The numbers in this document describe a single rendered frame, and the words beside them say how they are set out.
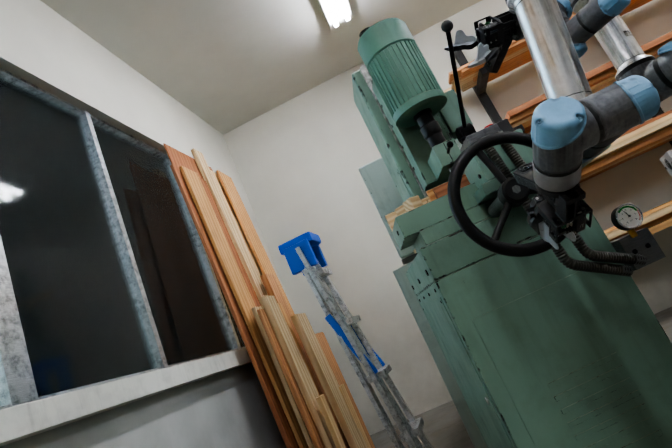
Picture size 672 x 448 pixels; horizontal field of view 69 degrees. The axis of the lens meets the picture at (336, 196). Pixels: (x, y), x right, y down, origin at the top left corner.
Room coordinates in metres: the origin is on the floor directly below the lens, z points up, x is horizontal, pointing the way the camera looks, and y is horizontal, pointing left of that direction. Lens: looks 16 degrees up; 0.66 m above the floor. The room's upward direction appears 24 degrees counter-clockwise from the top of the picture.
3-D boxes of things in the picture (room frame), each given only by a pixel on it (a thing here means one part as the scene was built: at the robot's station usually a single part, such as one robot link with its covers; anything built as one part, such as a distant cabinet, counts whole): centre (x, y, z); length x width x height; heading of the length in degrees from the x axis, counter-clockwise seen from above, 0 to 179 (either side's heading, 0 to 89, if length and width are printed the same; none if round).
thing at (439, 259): (1.55, -0.35, 0.76); 0.57 x 0.45 x 0.09; 2
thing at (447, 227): (1.37, -0.35, 0.82); 0.40 x 0.21 x 0.04; 92
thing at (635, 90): (0.77, -0.46, 0.82); 0.11 x 0.11 x 0.08; 89
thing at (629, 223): (1.23, -0.62, 0.65); 0.06 x 0.04 x 0.08; 92
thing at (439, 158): (1.45, -0.35, 1.03); 0.14 x 0.07 x 0.09; 2
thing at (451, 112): (1.65, -0.49, 1.23); 0.09 x 0.08 x 0.15; 2
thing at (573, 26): (1.28, -0.79, 1.17); 0.11 x 0.08 x 0.11; 34
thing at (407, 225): (1.33, -0.41, 0.87); 0.61 x 0.30 x 0.06; 92
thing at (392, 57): (1.43, -0.35, 1.35); 0.18 x 0.18 x 0.31
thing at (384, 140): (1.72, -0.34, 1.16); 0.22 x 0.22 x 0.72; 2
